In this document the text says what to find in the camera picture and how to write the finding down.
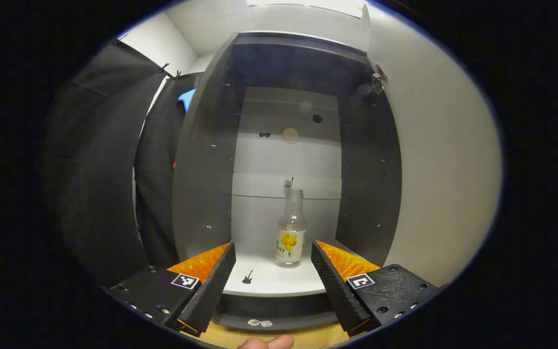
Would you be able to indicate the dark grey cabinet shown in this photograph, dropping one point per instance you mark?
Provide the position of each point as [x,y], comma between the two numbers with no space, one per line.
[201,169]

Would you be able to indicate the clear glass bottle yellow label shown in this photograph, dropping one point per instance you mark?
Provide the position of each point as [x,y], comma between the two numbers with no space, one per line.
[291,213]

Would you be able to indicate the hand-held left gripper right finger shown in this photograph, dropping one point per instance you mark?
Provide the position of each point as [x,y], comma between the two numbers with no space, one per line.
[337,291]

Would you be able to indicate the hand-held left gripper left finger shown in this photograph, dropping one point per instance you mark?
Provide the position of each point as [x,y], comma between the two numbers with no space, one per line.
[211,291]

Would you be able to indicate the beige cabinet door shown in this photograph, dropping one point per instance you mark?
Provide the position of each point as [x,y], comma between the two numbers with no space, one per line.
[443,169]

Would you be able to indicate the metal door hinge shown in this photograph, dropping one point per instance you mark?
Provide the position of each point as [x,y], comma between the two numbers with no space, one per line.
[378,80]

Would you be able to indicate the black backdrop cloth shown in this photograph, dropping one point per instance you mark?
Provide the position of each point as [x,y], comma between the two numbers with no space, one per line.
[95,169]

